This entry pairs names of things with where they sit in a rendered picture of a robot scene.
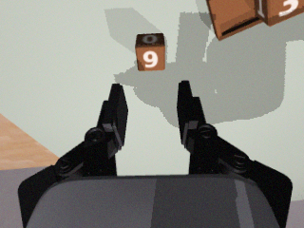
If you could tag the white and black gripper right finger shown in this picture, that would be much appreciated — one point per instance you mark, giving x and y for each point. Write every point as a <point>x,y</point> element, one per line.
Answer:
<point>211,154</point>

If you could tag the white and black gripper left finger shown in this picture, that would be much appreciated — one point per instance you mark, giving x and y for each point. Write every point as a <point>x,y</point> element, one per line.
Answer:
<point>95,156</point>

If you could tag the brown wooden tray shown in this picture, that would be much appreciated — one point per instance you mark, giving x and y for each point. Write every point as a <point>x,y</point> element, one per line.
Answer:
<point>230,17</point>

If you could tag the brown wooden number cube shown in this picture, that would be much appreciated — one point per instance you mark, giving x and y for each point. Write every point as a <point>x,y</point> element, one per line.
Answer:
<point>150,51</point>
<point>272,12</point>

